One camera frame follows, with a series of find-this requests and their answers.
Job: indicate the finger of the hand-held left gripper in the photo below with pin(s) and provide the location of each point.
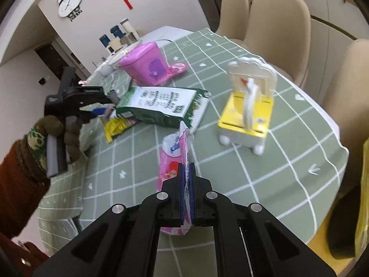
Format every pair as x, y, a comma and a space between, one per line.
88, 117
99, 96

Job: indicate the person's left forearm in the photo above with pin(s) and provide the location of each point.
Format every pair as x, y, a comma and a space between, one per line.
20, 193

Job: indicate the green white milk carton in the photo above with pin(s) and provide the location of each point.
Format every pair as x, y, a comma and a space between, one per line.
161, 104

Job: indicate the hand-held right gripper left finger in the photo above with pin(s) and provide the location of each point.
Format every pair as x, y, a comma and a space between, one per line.
181, 190

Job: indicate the blue white wrapper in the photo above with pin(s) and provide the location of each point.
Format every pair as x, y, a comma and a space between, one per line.
102, 112

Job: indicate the small yellow packet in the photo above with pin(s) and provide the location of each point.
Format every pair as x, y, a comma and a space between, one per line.
118, 128

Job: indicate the steel cup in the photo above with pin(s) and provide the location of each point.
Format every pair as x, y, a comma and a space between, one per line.
129, 39

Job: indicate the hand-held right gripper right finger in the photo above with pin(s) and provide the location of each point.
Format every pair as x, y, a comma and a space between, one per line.
193, 205

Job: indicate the beige dining chair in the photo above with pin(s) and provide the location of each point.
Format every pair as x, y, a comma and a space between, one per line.
232, 14
276, 34
348, 98

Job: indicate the large white bowl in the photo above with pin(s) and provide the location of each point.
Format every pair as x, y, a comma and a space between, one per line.
122, 53

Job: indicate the white thermos flask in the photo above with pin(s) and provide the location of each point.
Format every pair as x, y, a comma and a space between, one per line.
126, 26

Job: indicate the dark glass cabinet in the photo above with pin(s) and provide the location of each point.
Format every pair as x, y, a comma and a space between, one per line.
206, 3

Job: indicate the white yellow chair-shaped holder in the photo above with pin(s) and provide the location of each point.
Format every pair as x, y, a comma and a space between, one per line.
245, 118

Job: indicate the teal thermos flask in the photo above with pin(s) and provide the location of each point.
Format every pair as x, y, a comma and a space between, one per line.
116, 31

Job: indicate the pink tissue packet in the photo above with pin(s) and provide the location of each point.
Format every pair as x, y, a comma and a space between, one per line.
171, 161

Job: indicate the dark blue thermos flask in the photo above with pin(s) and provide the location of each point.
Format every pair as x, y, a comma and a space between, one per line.
103, 41

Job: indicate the panda wall clock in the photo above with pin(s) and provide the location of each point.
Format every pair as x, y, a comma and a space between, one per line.
68, 4

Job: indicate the green checked tablecloth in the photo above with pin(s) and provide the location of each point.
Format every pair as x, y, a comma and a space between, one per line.
288, 179

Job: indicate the person's left hand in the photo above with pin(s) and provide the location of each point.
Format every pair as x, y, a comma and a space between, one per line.
36, 138

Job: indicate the pink purple wrapper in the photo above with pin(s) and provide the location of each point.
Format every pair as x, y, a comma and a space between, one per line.
178, 68

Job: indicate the pink lidded container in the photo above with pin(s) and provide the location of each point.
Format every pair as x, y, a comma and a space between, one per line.
144, 63

